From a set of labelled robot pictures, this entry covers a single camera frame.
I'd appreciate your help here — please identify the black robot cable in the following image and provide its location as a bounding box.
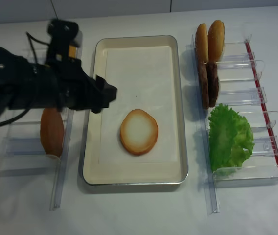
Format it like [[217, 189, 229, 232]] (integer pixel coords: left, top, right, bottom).
[[0, 31, 51, 131]]

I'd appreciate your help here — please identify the brown meat patty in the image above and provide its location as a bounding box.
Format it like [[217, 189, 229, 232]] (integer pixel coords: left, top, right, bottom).
[[198, 62, 209, 110], [206, 62, 219, 107]]

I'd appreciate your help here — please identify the white paper tray liner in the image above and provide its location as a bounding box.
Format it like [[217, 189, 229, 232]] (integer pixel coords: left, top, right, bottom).
[[99, 47, 179, 164]]

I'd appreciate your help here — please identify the right brown bun half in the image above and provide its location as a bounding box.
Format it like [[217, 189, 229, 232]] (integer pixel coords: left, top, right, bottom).
[[207, 20, 225, 62]]

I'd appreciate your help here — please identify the left brown meat patty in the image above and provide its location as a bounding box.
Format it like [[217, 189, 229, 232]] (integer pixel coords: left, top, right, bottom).
[[198, 62, 209, 110]]

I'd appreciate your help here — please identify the brown bun half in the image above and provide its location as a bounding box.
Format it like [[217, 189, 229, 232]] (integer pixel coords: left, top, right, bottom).
[[195, 23, 209, 63], [207, 20, 225, 62]]

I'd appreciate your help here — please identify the left brown bun half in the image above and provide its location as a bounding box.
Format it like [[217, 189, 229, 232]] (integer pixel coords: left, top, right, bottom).
[[195, 23, 209, 63]]

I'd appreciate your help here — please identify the cream metal tray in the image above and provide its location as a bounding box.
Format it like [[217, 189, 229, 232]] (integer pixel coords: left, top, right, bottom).
[[80, 35, 188, 185]]

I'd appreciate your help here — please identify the clear acrylic rack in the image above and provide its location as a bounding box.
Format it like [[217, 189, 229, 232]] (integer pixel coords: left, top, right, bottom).
[[181, 24, 278, 215], [0, 108, 74, 210]]

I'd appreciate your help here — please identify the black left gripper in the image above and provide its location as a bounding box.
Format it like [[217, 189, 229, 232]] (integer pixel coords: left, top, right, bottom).
[[54, 58, 117, 114]]

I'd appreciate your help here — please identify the orange cheese slice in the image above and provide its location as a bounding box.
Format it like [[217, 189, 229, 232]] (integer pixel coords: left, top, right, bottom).
[[69, 46, 77, 58]]

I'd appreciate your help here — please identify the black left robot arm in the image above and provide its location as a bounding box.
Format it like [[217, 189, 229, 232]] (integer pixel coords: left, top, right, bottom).
[[0, 47, 117, 116]]

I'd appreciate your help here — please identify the toasted bread slice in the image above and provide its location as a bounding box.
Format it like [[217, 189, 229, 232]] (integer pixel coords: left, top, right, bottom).
[[40, 108, 65, 158], [120, 109, 158, 156]]

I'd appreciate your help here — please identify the right brown meat patty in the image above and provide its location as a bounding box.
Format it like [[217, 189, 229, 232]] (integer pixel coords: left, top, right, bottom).
[[206, 62, 219, 107]]

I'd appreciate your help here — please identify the left clear acrylic rack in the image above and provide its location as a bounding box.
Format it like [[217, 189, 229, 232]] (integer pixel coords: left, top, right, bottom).
[[0, 108, 74, 210]]

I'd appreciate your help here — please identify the green lettuce leaf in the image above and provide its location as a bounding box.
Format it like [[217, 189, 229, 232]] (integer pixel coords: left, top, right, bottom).
[[208, 103, 254, 172]]

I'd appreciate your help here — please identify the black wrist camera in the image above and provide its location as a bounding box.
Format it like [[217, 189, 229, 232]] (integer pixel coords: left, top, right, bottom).
[[46, 19, 79, 65]]

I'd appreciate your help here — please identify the right clear acrylic rack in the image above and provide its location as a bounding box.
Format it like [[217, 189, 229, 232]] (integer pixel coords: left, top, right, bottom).
[[181, 24, 278, 215]]

